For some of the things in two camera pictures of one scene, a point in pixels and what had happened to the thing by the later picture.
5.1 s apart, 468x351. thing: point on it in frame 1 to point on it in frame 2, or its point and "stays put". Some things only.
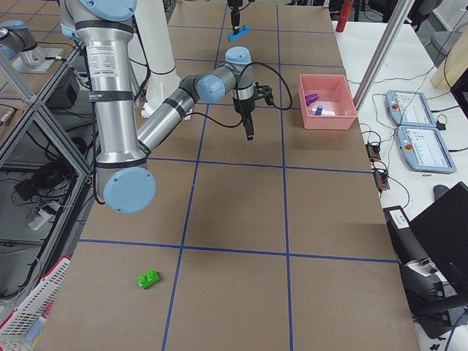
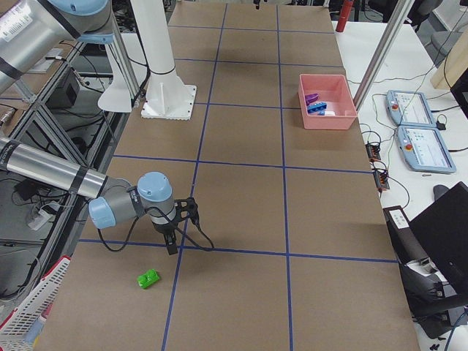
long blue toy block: [243, 30] to [316, 107]
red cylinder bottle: [346, 6] stays put
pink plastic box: [326, 102] stays put
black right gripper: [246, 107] to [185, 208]
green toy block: [148, 278] stays put
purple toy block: [311, 98] stays put
